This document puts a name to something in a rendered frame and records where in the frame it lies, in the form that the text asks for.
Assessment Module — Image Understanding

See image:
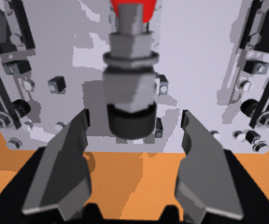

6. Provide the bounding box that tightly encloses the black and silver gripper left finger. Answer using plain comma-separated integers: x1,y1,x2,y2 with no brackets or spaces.
0,108,92,224

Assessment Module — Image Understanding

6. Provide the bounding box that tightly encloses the red-handled toggle clamp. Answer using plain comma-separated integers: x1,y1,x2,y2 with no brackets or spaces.
0,0,35,131

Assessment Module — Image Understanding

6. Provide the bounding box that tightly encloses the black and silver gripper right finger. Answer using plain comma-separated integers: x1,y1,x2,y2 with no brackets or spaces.
174,109,269,224

